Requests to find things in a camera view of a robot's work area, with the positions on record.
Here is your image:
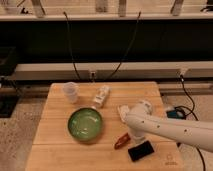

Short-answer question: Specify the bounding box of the black rectangular eraser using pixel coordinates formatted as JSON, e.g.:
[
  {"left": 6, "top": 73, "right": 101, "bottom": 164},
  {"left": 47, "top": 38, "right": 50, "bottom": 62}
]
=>
[{"left": 128, "top": 141, "right": 154, "bottom": 162}]

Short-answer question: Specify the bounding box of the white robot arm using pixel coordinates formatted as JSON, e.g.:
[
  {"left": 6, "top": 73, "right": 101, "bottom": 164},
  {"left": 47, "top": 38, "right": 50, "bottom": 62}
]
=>
[{"left": 124, "top": 100, "right": 213, "bottom": 153}]

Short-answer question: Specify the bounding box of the clear plastic cup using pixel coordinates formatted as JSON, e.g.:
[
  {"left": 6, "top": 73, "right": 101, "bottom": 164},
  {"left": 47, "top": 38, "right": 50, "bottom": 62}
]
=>
[{"left": 62, "top": 82, "right": 78, "bottom": 103}]

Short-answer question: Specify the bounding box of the green bowl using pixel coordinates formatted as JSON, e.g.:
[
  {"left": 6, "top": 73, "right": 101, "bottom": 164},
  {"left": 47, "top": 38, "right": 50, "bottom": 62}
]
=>
[{"left": 67, "top": 108, "right": 103, "bottom": 142}]

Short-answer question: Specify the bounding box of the blue connector box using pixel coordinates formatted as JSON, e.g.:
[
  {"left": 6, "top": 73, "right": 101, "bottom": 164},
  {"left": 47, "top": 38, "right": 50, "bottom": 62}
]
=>
[{"left": 167, "top": 110, "right": 185, "bottom": 119}]

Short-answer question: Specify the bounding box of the wall power outlet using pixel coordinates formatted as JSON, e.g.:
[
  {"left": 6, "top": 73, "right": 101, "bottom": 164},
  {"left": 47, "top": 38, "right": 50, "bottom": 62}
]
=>
[{"left": 89, "top": 70, "right": 96, "bottom": 80}]

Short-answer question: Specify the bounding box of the black cable right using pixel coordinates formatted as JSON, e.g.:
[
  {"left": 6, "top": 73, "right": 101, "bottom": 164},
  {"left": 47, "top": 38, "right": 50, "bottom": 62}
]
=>
[{"left": 103, "top": 10, "right": 142, "bottom": 81}]

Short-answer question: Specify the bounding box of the black cable left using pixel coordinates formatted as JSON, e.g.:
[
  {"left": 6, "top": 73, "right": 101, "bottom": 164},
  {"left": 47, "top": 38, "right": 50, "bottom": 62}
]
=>
[{"left": 63, "top": 11, "right": 82, "bottom": 81}]

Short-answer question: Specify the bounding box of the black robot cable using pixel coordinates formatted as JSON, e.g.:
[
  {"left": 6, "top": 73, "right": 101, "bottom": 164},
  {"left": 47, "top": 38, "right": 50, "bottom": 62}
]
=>
[{"left": 173, "top": 73, "right": 208, "bottom": 171}]

